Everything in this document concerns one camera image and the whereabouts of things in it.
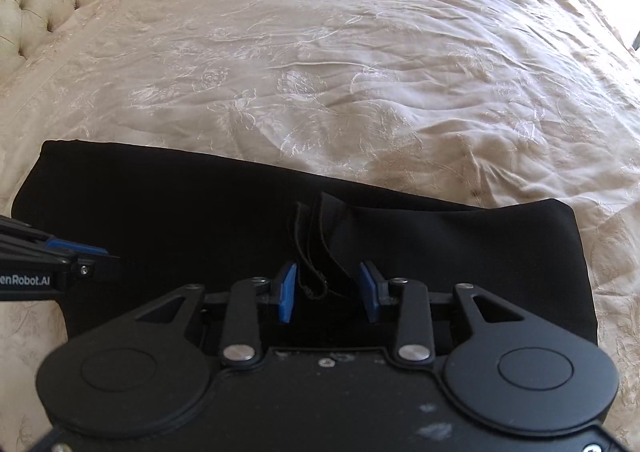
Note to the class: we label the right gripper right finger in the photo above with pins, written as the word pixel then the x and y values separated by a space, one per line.
pixel 377 292

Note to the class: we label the black pants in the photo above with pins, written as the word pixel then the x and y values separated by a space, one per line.
pixel 172 218

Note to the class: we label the beige embroidered bedspread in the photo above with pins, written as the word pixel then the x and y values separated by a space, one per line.
pixel 482 102

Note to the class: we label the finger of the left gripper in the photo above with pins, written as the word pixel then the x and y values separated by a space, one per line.
pixel 58 245

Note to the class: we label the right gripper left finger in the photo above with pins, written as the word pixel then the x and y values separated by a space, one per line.
pixel 277 295

